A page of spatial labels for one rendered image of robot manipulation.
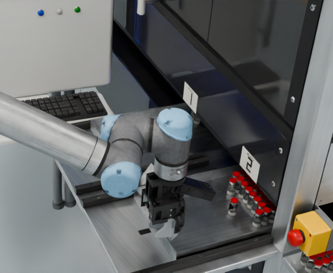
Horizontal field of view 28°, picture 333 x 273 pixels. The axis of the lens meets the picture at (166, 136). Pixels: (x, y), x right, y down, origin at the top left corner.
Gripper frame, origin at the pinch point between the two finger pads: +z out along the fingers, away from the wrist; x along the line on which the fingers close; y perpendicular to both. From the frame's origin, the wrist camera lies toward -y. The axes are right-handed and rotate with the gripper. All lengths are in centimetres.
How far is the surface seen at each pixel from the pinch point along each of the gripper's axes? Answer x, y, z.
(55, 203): -99, -1, 70
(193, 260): 8.1, -2.2, 1.7
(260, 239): 7.6, -21.0, 1.5
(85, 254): -88, -10, 92
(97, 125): -54, -1, 2
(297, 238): 19.4, -21.7, -9.4
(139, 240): -4.4, 6.4, 3.6
